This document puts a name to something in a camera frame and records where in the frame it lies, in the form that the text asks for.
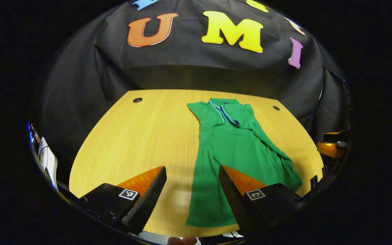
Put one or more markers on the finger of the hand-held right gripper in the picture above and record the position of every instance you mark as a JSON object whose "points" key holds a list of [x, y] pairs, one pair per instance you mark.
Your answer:
{"points": [[328, 149], [333, 137]]}

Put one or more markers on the black backdrop cloth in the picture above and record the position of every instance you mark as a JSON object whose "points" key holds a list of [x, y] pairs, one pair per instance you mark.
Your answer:
{"points": [[182, 61]]}

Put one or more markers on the white side table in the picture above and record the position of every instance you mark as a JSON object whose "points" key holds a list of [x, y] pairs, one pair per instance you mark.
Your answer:
{"points": [[50, 163]]}

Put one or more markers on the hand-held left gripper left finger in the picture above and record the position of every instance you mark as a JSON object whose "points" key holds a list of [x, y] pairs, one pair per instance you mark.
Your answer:
{"points": [[148, 204]]}

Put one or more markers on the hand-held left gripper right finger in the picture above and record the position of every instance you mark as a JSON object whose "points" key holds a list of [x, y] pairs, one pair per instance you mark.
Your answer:
{"points": [[235, 204]]}

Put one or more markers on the green T-shirt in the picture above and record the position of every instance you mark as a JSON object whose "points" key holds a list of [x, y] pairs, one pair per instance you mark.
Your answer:
{"points": [[230, 149]]}

